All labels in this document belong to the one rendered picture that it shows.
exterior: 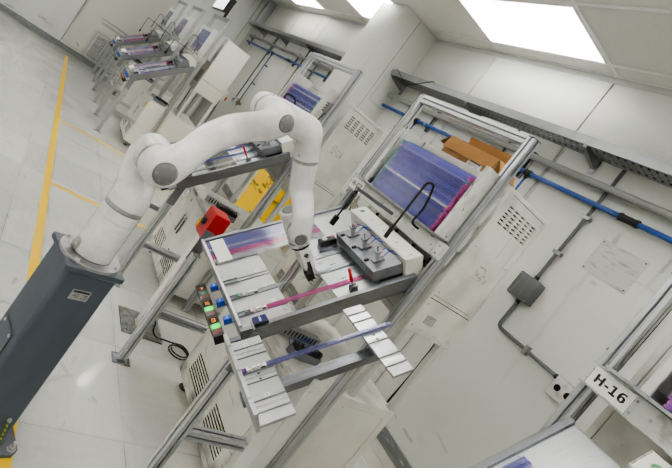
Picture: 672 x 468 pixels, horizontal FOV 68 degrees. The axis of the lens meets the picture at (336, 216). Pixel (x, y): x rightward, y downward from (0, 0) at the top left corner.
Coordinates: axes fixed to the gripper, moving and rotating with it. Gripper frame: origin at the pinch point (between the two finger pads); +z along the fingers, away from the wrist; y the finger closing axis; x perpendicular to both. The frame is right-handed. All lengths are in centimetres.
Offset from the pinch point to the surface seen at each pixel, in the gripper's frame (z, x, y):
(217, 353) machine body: 43, 47, 29
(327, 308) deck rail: 1.4, 1.6, -21.0
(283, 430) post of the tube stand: 11, 33, -52
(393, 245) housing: -1.1, -35.6, -6.9
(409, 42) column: 12, -233, 295
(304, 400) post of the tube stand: 3, 24, -52
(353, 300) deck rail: 3.5, -8.9, -21.0
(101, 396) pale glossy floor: 31, 95, 22
